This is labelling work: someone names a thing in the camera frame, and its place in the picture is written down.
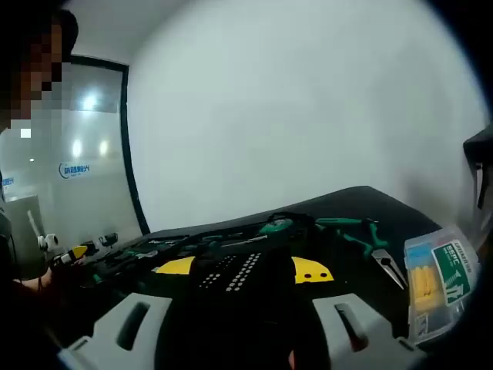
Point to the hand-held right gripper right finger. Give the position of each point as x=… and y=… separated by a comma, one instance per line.
x=323, y=335

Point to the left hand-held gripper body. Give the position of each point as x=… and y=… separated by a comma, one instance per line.
x=48, y=242

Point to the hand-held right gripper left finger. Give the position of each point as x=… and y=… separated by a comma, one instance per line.
x=98, y=347

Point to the yellow tool with holes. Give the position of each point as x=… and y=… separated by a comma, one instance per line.
x=312, y=270

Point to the silver wrench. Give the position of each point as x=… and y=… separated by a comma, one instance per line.
x=144, y=256

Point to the green tape measure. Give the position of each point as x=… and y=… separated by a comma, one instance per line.
x=274, y=227

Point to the long silver shaft screwdriver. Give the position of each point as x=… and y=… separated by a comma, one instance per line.
x=239, y=241

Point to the black toolbox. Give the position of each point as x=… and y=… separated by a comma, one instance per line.
x=346, y=204

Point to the small black object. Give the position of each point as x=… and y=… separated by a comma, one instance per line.
x=108, y=239

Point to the frosted glass partition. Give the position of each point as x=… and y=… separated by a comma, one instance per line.
x=88, y=173

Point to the person's dark clothing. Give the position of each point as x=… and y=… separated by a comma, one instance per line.
x=19, y=320

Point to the clear plastic parts box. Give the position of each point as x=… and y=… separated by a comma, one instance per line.
x=443, y=277

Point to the person's head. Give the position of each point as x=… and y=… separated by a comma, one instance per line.
x=69, y=32

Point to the black chair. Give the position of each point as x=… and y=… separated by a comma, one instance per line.
x=479, y=154

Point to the black partition frame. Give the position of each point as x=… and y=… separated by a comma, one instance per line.
x=131, y=173

